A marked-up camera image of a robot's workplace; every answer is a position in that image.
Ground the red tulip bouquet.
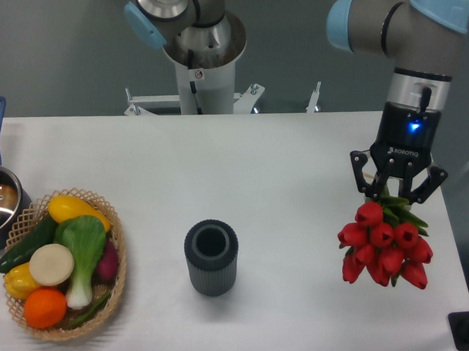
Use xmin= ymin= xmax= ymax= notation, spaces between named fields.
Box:
xmin=337 ymin=189 xmax=433 ymax=290

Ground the yellow lemon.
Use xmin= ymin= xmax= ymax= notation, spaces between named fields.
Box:
xmin=4 ymin=262 xmax=42 ymax=300

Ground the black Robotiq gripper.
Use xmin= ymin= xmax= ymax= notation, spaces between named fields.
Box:
xmin=350 ymin=102 xmax=448 ymax=205

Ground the orange fruit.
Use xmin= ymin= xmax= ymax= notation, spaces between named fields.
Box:
xmin=23 ymin=287 xmax=68 ymax=329

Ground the green bok choy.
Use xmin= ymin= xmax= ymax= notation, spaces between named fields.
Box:
xmin=54 ymin=215 xmax=106 ymax=310

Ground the dark grey ribbed vase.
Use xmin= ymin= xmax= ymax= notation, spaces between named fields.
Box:
xmin=183 ymin=219 xmax=239 ymax=296

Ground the black device at table edge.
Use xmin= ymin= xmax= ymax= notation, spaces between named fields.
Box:
xmin=447 ymin=312 xmax=469 ymax=351

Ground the yellow squash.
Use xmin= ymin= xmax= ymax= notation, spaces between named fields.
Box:
xmin=48 ymin=195 xmax=111 ymax=232

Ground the purple sweet potato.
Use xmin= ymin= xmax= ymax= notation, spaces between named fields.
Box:
xmin=95 ymin=239 xmax=119 ymax=282

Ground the beige round bun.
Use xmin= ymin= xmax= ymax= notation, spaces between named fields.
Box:
xmin=28 ymin=243 xmax=75 ymax=286

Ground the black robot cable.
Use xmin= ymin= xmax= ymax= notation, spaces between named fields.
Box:
xmin=184 ymin=49 xmax=206 ymax=115

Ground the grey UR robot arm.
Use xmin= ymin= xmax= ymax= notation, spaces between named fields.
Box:
xmin=124 ymin=0 xmax=469 ymax=203

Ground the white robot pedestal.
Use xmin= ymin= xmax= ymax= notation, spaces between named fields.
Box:
xmin=123 ymin=6 xmax=325 ymax=123

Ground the green cucumber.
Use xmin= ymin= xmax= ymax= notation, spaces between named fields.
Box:
xmin=0 ymin=216 xmax=58 ymax=274

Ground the woven wicker basket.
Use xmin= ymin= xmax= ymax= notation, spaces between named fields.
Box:
xmin=5 ymin=189 xmax=127 ymax=342

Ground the green bean pod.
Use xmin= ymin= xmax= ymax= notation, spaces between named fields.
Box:
xmin=65 ymin=291 xmax=111 ymax=330

